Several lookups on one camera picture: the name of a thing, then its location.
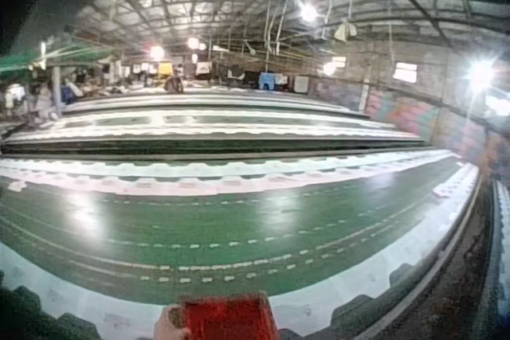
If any person's left hand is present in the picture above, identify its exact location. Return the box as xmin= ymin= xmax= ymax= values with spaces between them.
xmin=154 ymin=303 xmax=193 ymax=340

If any red screen printing frame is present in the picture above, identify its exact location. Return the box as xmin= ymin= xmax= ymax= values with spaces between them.
xmin=176 ymin=291 xmax=281 ymax=340

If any row of white bags with prints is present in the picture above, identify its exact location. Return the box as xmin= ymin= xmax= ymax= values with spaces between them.
xmin=0 ymin=147 xmax=459 ymax=198

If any row of blank white bags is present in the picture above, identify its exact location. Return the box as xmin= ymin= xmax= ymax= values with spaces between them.
xmin=0 ymin=161 xmax=481 ymax=340

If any long printing table with bags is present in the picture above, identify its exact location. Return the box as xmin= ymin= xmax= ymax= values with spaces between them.
xmin=488 ymin=175 xmax=510 ymax=321
xmin=62 ymin=84 xmax=372 ymax=119
xmin=0 ymin=104 xmax=428 ymax=154

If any hanging blue garment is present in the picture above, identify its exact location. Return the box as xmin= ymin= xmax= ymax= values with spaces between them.
xmin=257 ymin=71 xmax=277 ymax=91

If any green awning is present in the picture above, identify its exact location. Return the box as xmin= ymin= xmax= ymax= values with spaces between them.
xmin=0 ymin=45 xmax=115 ymax=74

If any hanging white cloth bundle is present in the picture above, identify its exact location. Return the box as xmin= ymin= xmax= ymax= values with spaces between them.
xmin=332 ymin=19 xmax=359 ymax=42

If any wall window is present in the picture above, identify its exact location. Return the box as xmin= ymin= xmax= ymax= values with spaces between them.
xmin=392 ymin=61 xmax=418 ymax=84

